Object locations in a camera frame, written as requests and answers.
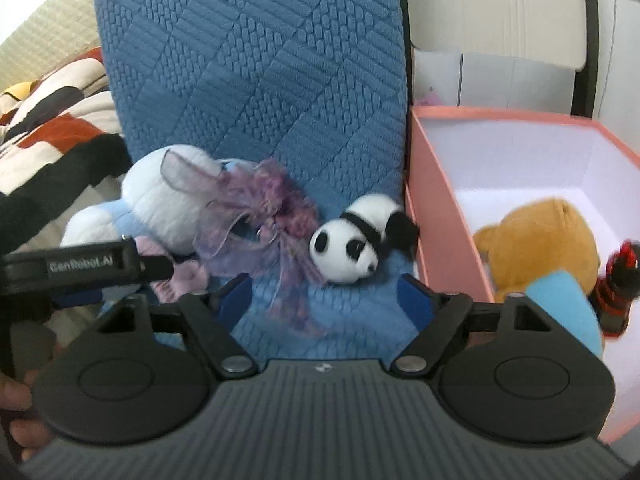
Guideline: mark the brown teddy bear plush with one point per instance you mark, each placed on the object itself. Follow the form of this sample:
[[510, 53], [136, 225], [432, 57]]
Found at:
[[540, 240]]

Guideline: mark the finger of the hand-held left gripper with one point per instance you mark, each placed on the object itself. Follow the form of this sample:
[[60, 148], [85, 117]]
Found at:
[[157, 267]]

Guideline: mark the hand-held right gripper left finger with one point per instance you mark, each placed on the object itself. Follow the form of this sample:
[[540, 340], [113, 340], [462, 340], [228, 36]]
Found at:
[[235, 297]]

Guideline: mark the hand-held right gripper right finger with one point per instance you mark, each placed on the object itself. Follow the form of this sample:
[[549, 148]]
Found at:
[[414, 297]]

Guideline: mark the person's left hand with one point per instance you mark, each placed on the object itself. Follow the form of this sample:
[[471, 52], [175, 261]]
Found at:
[[22, 435]]

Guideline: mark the white padded headboard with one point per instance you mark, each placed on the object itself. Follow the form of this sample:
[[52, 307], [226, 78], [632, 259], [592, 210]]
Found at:
[[500, 10]]

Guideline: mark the pink storage box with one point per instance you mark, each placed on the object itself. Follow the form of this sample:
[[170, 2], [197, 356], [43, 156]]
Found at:
[[445, 220]]

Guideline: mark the cream textured cushion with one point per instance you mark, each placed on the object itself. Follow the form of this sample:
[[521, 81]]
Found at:
[[50, 35]]

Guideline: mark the white plush toy purple ribbon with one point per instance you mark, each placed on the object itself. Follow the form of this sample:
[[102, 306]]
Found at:
[[150, 195]]

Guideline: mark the striped blanket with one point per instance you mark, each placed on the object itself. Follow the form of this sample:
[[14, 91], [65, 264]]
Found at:
[[47, 127]]

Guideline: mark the black metal pole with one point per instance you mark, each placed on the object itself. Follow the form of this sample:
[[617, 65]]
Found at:
[[590, 35]]

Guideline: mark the red black striped toy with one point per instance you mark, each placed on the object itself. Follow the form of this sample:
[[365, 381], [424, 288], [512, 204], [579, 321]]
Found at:
[[616, 290]]

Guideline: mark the blue textured cushion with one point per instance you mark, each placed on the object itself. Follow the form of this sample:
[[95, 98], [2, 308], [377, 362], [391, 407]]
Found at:
[[250, 85]]

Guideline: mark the white cabinet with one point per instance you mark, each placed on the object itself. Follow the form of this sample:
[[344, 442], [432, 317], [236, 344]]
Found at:
[[500, 85]]

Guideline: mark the panda plush toy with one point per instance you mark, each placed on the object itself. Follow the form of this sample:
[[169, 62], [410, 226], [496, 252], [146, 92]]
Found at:
[[340, 250]]

